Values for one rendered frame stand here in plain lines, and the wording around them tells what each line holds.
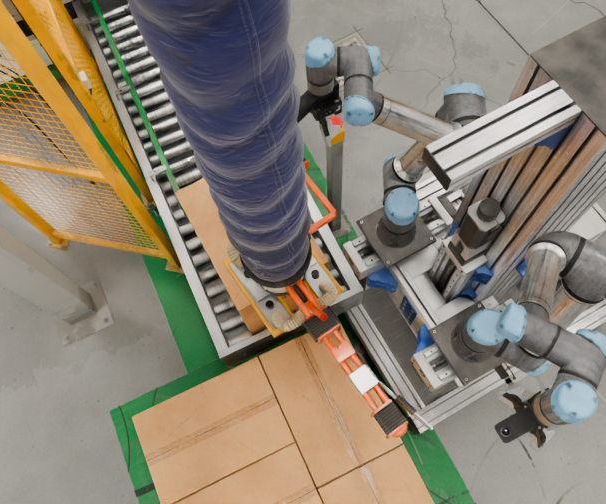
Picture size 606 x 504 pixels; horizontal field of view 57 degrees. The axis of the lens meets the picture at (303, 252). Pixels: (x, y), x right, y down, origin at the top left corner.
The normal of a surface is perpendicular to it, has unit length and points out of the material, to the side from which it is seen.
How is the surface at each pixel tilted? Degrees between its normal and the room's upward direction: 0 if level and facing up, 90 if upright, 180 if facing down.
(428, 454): 0
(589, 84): 0
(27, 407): 0
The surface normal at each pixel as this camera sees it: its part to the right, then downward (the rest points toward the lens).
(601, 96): -0.05, -0.38
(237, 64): 0.41, 0.83
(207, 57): -0.15, 0.85
